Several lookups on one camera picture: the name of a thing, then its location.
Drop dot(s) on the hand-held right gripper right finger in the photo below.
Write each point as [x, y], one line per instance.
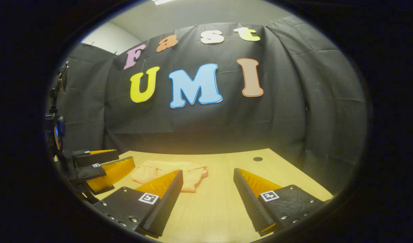
[250, 202]

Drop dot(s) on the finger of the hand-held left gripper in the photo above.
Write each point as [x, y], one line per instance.
[98, 157]
[115, 172]

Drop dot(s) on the orange T-shirt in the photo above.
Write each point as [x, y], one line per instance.
[189, 172]

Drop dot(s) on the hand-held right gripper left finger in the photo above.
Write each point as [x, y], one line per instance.
[167, 206]

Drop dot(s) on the ceiling light panel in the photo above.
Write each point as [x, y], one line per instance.
[160, 1]

